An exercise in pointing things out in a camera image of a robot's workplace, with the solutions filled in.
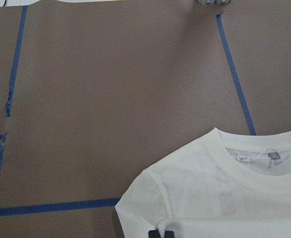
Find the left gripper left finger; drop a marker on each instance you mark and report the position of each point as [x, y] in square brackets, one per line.
[154, 234]

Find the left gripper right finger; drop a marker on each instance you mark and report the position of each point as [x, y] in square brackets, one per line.
[168, 234]

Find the cream long-sleeve cat shirt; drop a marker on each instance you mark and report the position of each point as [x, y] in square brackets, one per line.
[220, 185]

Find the aluminium frame post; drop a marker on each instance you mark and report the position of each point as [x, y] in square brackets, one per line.
[213, 2]

